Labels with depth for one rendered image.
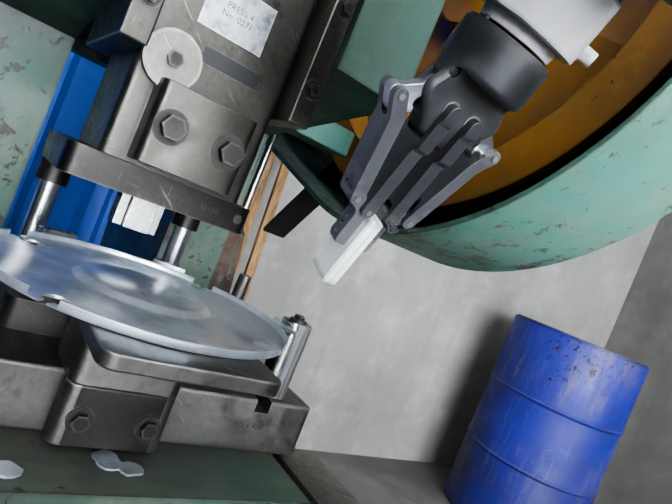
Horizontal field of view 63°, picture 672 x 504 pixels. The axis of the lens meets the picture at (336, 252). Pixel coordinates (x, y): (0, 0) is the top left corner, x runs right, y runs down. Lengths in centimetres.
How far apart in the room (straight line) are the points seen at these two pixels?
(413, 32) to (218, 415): 46
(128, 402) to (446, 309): 225
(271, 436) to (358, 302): 172
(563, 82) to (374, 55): 25
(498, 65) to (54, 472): 45
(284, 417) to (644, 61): 53
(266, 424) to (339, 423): 191
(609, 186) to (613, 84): 11
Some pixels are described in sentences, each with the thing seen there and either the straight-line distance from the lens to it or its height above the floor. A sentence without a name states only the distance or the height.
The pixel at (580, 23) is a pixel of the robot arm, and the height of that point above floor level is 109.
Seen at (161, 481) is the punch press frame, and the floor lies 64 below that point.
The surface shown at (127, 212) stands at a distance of 64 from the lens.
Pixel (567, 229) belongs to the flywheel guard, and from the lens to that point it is 70.
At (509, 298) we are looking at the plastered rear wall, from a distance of 300.
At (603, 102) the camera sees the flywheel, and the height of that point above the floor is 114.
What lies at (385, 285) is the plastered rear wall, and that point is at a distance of 239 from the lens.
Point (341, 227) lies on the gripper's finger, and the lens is 45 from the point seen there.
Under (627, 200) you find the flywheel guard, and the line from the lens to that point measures 68.
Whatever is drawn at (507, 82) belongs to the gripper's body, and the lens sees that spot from 41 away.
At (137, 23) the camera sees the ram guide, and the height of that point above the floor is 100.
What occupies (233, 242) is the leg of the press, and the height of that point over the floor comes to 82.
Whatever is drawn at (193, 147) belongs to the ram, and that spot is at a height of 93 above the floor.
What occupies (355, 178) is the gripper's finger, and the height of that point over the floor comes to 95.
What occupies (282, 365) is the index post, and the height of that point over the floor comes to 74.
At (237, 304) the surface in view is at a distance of 66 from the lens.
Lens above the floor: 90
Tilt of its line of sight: 2 degrees down
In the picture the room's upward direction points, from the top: 22 degrees clockwise
